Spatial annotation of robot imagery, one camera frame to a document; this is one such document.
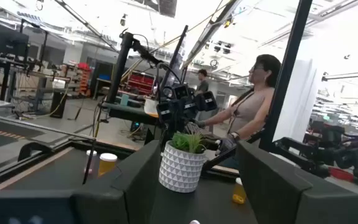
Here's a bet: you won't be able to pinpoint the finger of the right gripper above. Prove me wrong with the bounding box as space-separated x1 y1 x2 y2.
196 90 219 112
156 101 174 123

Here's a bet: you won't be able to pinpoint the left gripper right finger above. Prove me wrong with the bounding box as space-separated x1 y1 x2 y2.
236 139 314 224

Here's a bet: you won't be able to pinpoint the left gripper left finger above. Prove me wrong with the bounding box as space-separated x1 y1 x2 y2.
71 139 162 224

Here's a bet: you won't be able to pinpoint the orange medicine bottle white cap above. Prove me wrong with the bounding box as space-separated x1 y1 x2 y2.
231 177 247 205
97 152 118 177

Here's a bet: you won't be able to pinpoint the light wooden shelf black posts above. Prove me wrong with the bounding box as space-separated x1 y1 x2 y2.
0 110 98 185

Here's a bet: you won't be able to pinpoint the clear sheet orange edge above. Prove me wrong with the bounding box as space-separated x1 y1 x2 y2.
144 98 160 118

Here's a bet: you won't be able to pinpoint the person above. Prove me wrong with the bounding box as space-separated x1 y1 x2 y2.
194 68 210 96
185 54 282 170

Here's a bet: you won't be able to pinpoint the dark grey desk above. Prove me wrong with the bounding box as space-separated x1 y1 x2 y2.
99 101 161 147

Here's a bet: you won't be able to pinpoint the red storage bin rack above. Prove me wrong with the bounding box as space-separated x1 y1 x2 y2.
76 62 92 96
126 72 155 96

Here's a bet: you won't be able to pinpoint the white geometric pot green plant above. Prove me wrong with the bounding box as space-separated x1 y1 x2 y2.
158 131 209 194

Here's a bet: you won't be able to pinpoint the black pole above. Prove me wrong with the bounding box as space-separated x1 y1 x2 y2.
106 30 135 104

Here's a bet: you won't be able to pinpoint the red bin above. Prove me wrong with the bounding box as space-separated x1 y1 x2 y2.
328 167 356 183

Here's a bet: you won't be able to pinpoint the black table mat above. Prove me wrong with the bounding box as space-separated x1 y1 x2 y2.
0 144 260 224

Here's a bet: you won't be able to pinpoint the black speaker box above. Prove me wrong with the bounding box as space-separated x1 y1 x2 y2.
50 90 68 119

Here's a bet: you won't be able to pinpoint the black monitor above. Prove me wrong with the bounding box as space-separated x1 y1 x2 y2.
0 20 30 57

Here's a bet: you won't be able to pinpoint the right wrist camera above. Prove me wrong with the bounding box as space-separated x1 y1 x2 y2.
173 83 190 100

